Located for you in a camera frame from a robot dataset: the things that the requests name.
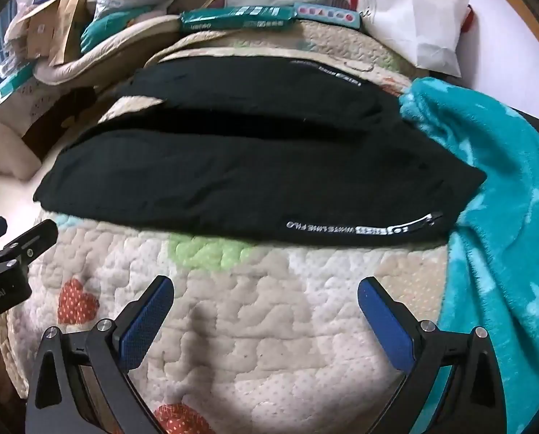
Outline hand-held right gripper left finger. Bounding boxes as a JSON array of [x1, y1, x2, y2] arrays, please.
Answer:
[[24, 275, 176, 434]]

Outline black bed base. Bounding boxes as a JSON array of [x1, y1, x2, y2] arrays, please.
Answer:
[[509, 106, 539, 139]]

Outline brown cardboard box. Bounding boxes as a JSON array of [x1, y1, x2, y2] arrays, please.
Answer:
[[4, 0, 93, 66]]

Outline beige padded mat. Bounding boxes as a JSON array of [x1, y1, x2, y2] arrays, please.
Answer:
[[34, 13, 185, 88]]

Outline black pants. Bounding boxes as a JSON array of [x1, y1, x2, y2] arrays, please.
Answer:
[[33, 56, 486, 242]]

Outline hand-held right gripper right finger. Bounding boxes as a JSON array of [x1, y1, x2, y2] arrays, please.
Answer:
[[357, 277, 519, 434]]

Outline green tissue packet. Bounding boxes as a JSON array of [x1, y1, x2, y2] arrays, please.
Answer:
[[179, 4, 298, 33]]

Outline teal star fleece blanket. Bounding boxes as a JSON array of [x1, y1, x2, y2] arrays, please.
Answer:
[[398, 77, 539, 434]]

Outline quilted heart print blanket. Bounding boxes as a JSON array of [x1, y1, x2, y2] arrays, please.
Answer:
[[0, 20, 451, 434]]

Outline teal cloth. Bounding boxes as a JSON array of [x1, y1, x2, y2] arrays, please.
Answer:
[[80, 7, 170, 51]]

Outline blue and pink packet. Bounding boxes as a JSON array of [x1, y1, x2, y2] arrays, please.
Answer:
[[293, 3, 363, 26]]

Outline white plastic bag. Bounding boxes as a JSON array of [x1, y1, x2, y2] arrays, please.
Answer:
[[328, 0, 473, 77]]

